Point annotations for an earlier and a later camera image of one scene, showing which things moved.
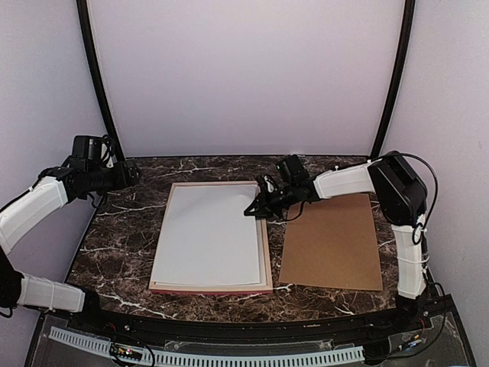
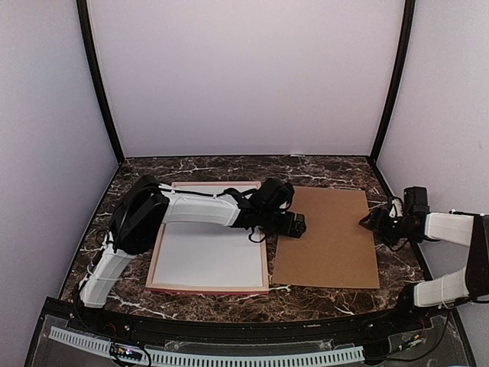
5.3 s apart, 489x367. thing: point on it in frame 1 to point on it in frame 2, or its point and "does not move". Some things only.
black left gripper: x=121 y=179 to x=288 y=229
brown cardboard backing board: x=331 y=242 does not move
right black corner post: x=408 y=37 does not move
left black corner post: x=85 y=26 does not move
